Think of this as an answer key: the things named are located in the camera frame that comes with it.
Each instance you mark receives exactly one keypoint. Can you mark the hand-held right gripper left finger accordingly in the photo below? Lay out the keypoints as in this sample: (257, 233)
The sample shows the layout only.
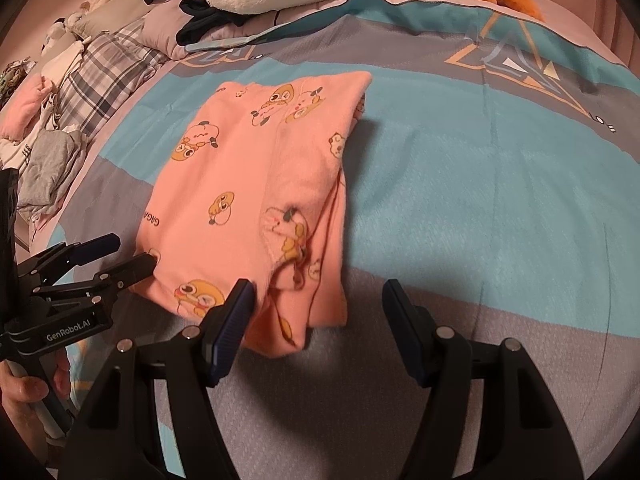
(230, 330)

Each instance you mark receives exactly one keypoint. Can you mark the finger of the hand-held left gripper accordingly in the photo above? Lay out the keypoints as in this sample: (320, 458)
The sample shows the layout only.
(135, 266)
(95, 246)

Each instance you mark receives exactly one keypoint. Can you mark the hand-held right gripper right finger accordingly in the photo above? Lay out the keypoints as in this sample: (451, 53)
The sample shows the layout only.
(400, 330)

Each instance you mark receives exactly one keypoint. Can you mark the pink cartoon print garment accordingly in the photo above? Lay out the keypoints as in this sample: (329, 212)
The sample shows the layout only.
(225, 160)

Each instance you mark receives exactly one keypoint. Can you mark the person's left hand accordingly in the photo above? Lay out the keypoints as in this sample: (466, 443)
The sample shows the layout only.
(25, 390)

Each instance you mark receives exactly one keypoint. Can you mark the grey garment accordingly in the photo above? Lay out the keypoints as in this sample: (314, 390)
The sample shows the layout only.
(50, 170)

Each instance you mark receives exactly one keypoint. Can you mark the blue grey patterned blanket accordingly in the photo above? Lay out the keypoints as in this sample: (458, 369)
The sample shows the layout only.
(450, 185)

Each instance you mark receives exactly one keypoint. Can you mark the plain pink garment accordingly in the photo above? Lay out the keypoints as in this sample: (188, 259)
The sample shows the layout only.
(22, 105)

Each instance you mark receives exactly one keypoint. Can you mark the plaid pillow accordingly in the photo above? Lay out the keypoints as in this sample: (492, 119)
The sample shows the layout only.
(100, 75)

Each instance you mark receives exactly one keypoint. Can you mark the white garment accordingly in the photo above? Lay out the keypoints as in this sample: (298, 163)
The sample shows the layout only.
(62, 60)

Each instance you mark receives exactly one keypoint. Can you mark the small pale plush toys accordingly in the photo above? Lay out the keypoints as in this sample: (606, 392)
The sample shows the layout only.
(75, 17)

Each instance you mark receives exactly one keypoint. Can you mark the grey beige pillow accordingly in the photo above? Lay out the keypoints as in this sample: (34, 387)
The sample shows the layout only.
(115, 15)

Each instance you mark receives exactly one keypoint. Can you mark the dark navy garment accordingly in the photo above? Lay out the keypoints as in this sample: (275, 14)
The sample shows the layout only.
(200, 25)

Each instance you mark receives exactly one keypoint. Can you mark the pink bed sheet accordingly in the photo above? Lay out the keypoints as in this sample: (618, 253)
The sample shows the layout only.
(575, 15)

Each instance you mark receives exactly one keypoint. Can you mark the pink curtain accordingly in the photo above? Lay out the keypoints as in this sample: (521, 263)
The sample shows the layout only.
(620, 35)

